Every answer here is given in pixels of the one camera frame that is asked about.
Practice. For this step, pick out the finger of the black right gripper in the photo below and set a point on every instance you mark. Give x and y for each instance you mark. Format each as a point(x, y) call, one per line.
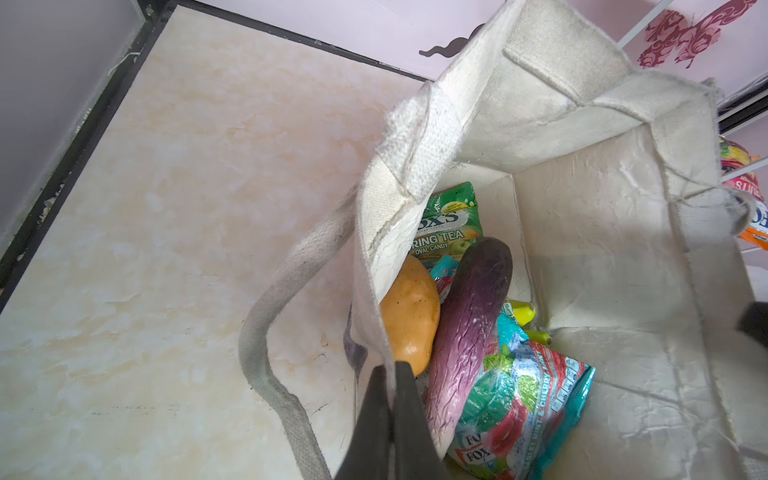
point(754, 322)

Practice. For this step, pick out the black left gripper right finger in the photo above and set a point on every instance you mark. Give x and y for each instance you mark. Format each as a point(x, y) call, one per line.
point(415, 456)

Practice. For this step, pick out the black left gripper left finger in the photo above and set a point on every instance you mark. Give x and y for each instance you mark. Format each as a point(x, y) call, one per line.
point(368, 455)

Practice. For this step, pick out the teal candy bag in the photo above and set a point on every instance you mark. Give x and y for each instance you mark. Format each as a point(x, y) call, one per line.
point(524, 402)

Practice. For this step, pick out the brown potato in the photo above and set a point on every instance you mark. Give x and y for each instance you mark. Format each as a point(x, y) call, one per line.
point(411, 313)

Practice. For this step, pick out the yellow banana bunch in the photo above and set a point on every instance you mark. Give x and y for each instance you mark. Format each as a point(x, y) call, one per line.
point(524, 314)

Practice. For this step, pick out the dark purple eggplant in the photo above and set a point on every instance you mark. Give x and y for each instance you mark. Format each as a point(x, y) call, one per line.
point(468, 317)

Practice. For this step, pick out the beige canvas tote bag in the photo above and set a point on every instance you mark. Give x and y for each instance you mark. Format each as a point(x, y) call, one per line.
point(604, 180)

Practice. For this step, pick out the yellow-green candy bag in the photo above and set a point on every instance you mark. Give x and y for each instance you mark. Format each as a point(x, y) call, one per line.
point(449, 226)

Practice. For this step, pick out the orange Fox's candy bag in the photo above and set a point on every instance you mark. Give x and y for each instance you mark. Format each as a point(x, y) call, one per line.
point(733, 157)

